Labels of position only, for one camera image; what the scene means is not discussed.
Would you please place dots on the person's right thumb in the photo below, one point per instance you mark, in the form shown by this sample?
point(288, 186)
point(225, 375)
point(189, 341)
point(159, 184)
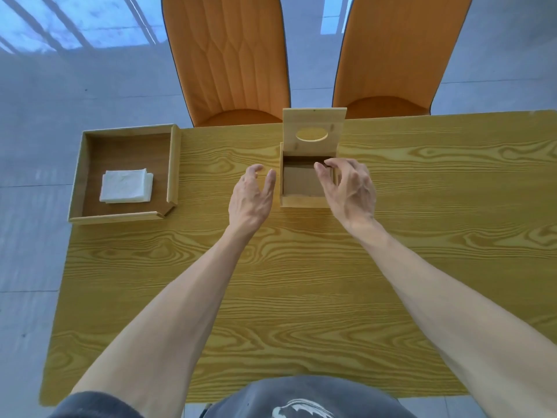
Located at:
point(323, 178)

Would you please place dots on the person's left forearm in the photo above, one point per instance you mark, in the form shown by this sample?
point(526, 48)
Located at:
point(174, 326)

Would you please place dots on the orange smooth chair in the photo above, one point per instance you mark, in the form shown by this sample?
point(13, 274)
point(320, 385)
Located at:
point(391, 52)

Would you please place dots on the person's right hand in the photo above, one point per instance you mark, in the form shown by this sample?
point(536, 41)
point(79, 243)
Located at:
point(354, 195)

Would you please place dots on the wooden tray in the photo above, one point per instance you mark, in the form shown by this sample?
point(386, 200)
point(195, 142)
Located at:
point(126, 154)

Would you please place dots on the grey shirt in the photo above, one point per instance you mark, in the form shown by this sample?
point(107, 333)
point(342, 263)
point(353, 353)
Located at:
point(261, 400)

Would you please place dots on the person's left hand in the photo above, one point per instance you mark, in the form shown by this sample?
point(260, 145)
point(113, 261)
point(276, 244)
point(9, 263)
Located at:
point(246, 204)

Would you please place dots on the person's right forearm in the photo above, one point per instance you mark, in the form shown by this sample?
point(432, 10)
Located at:
point(457, 326)

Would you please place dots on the stack of white napkins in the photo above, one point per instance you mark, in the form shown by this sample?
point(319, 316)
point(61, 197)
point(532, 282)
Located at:
point(125, 186)

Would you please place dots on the orange quilted chair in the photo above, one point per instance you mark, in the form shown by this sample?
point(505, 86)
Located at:
point(230, 56)

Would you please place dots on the wooden tissue box with lid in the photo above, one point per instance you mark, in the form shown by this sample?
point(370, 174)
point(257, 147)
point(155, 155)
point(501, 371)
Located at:
point(313, 126)

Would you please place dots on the person's left thumb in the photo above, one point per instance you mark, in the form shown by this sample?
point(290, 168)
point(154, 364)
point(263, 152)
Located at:
point(269, 186)

